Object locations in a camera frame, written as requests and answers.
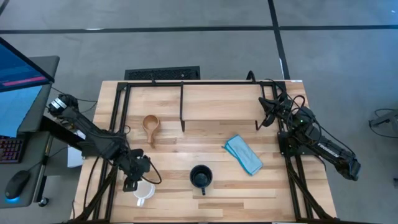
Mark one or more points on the white mug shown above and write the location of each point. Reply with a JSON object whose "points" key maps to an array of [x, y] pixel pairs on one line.
{"points": [[144, 190]]}

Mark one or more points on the computer monitor with blue screen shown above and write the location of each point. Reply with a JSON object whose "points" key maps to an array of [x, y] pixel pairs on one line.
{"points": [[18, 74]]}

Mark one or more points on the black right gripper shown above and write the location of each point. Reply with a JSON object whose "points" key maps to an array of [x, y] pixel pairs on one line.
{"points": [[284, 110]]}

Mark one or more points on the black metal table frame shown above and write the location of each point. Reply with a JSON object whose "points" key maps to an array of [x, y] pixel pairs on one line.
{"points": [[155, 84]]}

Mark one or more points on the wooden shelf with black legs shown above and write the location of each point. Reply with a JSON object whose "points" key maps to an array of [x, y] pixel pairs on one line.
{"points": [[222, 102]]}

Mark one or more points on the grey side desk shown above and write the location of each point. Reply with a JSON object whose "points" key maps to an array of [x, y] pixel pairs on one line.
{"points": [[46, 68]]}

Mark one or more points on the black computer mouse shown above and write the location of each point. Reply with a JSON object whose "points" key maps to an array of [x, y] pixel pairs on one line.
{"points": [[17, 183]]}

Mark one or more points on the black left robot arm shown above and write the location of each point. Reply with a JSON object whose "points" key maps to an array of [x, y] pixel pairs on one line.
{"points": [[90, 133]]}

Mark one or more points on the black mug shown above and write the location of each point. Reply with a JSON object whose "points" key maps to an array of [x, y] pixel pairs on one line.
{"points": [[201, 177]]}

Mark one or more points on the black keyboard with coloured lights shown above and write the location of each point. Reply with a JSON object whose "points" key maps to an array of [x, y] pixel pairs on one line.
{"points": [[11, 150]]}

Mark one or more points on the blue folded cloth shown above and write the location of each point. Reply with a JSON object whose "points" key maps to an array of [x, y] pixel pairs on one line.
{"points": [[244, 154]]}

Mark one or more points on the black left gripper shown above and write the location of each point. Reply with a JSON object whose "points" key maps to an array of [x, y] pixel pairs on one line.
{"points": [[135, 165]]}

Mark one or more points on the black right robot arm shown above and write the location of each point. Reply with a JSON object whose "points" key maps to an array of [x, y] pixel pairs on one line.
{"points": [[326, 146]]}

